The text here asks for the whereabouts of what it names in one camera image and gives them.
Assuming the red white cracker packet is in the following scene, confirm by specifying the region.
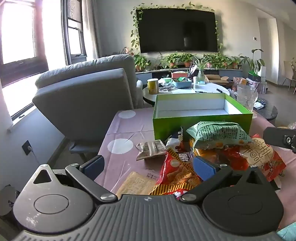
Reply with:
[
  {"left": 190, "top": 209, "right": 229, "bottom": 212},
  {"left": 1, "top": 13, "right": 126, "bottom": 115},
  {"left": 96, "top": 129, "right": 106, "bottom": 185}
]
[{"left": 240, "top": 134, "right": 287, "bottom": 182}]

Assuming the beige striped small packet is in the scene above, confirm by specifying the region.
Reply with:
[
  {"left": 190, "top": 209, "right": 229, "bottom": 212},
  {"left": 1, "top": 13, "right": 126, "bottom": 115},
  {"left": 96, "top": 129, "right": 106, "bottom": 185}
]
[{"left": 135, "top": 139, "right": 167, "bottom": 161}]

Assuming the pink printed bag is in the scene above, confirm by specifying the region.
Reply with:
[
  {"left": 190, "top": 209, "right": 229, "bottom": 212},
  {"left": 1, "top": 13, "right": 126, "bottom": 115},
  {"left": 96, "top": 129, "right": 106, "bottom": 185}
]
[{"left": 232, "top": 76, "right": 247, "bottom": 91}]

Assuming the blue white red snack packet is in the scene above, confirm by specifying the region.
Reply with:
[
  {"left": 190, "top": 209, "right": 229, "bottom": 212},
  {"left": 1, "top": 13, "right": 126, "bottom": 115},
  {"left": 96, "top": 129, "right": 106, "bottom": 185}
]
[{"left": 165, "top": 126, "right": 185, "bottom": 152}]

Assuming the glass mug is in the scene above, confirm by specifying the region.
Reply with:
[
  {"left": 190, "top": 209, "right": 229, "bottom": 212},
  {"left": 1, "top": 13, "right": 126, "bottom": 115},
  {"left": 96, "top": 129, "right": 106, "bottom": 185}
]
[{"left": 236, "top": 83, "right": 258, "bottom": 112}]

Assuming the wall socket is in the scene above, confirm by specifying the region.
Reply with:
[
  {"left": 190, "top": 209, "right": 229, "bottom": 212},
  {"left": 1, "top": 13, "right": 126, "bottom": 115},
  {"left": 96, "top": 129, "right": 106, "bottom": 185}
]
[{"left": 22, "top": 140, "right": 33, "bottom": 155}]

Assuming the row of potted plants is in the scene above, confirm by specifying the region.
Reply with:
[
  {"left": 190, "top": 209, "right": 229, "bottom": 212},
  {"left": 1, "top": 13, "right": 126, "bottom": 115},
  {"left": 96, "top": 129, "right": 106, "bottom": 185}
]
[{"left": 133, "top": 52, "right": 243, "bottom": 72}]

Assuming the beige cracker packet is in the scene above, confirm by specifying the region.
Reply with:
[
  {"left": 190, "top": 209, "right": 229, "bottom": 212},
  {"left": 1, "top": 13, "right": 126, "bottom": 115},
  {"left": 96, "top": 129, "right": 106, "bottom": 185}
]
[{"left": 115, "top": 171, "right": 160, "bottom": 195}]

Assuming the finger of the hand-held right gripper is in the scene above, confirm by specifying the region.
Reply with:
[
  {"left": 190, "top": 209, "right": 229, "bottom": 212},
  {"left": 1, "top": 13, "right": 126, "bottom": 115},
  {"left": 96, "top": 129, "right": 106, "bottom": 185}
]
[{"left": 263, "top": 126, "right": 296, "bottom": 154}]

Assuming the orange snack packet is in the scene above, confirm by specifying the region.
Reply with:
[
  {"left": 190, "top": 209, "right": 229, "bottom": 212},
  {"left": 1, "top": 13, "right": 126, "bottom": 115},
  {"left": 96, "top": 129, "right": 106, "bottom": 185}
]
[{"left": 190, "top": 139, "right": 232, "bottom": 167}]

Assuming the dark television cabinet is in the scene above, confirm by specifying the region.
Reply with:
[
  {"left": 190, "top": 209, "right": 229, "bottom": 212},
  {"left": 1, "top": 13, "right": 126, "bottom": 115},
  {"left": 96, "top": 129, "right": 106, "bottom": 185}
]
[{"left": 135, "top": 68, "right": 243, "bottom": 81}]

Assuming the open cardboard box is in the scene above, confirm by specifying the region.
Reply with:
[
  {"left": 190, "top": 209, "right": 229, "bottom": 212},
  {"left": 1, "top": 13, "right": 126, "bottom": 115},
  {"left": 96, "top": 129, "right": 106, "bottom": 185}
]
[{"left": 205, "top": 74, "right": 228, "bottom": 87}]

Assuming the white curtain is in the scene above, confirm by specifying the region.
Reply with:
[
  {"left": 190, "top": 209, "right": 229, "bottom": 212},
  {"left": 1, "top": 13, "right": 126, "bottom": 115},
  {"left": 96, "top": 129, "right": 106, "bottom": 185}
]
[{"left": 81, "top": 0, "right": 103, "bottom": 59}]

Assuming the grey sofa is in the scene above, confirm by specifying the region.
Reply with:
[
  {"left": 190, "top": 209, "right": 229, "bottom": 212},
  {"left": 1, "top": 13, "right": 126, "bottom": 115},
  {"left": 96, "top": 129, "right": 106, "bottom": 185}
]
[{"left": 32, "top": 54, "right": 144, "bottom": 160}]

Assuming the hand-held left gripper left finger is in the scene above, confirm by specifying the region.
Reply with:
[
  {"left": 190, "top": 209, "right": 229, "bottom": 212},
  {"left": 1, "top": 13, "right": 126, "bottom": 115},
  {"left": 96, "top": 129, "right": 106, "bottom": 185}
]
[{"left": 33, "top": 155, "right": 117, "bottom": 203}]

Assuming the narrow dark framed window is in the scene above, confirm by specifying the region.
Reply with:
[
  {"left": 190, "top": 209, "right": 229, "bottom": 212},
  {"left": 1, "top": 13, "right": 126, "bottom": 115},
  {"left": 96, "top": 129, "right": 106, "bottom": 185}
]
[{"left": 61, "top": 0, "right": 87, "bottom": 65}]

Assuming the green vine garland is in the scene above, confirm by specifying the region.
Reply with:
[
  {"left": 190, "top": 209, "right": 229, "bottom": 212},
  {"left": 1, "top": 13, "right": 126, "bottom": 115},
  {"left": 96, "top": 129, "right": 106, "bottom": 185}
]
[{"left": 130, "top": 2, "right": 223, "bottom": 56}]

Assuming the blue tray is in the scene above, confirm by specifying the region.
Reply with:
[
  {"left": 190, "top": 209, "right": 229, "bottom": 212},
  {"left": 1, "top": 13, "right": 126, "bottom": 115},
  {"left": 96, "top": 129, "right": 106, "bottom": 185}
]
[{"left": 172, "top": 77, "right": 193, "bottom": 89}]

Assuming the yellow canister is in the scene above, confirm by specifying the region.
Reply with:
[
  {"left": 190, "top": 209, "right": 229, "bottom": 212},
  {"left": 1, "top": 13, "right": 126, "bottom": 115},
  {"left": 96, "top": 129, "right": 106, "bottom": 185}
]
[{"left": 147, "top": 78, "right": 159, "bottom": 95}]

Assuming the green snack packet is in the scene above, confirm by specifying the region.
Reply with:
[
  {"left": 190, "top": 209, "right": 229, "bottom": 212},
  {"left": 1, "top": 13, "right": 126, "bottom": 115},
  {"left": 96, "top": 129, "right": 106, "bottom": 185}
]
[{"left": 186, "top": 121, "right": 253, "bottom": 149}]

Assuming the round white table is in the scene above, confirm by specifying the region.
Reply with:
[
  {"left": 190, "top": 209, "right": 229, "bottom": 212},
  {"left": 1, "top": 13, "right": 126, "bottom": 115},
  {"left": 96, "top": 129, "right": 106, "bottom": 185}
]
[{"left": 142, "top": 81, "right": 230, "bottom": 107}]

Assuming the wall television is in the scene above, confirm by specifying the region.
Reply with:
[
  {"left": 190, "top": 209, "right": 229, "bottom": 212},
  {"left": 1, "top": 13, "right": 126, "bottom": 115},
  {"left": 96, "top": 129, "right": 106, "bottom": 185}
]
[{"left": 136, "top": 8, "right": 219, "bottom": 53}]

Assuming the large dark framed window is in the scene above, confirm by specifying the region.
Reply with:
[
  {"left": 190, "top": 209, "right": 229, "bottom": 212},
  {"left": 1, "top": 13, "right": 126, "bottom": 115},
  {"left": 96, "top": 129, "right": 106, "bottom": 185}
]
[{"left": 0, "top": 0, "right": 49, "bottom": 87}]

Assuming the tall leafy plant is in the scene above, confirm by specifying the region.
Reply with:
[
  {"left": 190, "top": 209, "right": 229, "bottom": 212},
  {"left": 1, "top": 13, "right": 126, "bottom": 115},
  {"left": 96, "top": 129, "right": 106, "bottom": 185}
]
[{"left": 240, "top": 49, "right": 265, "bottom": 75}]

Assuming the dark round side table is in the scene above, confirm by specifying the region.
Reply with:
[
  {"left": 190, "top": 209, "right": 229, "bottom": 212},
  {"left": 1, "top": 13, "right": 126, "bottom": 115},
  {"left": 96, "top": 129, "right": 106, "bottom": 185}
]
[{"left": 253, "top": 102, "right": 278, "bottom": 120}]

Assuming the green cardboard box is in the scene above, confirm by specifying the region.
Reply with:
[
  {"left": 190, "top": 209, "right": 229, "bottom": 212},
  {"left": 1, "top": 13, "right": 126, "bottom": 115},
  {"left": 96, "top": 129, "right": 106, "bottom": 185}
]
[{"left": 152, "top": 93, "right": 253, "bottom": 142}]

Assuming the glass vase with plant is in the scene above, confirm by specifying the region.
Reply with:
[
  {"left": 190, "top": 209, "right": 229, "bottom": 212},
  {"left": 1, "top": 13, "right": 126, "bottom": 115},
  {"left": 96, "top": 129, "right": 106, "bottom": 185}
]
[{"left": 193, "top": 56, "right": 211, "bottom": 82}]

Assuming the red chips packet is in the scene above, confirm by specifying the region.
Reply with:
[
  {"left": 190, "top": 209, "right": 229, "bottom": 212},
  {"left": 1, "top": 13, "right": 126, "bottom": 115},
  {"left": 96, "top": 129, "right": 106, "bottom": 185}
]
[{"left": 149, "top": 148, "right": 204, "bottom": 197}]

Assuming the orange box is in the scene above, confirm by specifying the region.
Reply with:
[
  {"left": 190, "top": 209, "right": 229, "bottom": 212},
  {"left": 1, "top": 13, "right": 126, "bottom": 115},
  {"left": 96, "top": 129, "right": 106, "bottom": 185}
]
[{"left": 171, "top": 71, "right": 189, "bottom": 79}]

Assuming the pink dotted tablecloth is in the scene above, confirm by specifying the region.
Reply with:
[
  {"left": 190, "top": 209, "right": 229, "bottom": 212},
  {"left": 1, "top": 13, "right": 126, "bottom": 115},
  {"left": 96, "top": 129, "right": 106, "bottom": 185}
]
[{"left": 94, "top": 109, "right": 296, "bottom": 234}]

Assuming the dining chair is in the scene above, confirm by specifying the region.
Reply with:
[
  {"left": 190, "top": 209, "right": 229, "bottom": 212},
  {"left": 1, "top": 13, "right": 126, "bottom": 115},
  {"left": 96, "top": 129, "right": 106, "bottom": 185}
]
[{"left": 283, "top": 60, "right": 296, "bottom": 93}]

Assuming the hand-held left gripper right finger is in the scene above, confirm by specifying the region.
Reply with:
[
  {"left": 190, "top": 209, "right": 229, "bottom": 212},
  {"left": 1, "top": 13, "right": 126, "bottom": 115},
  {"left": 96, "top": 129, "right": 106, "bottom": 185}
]
[{"left": 180, "top": 156, "right": 270, "bottom": 202}]

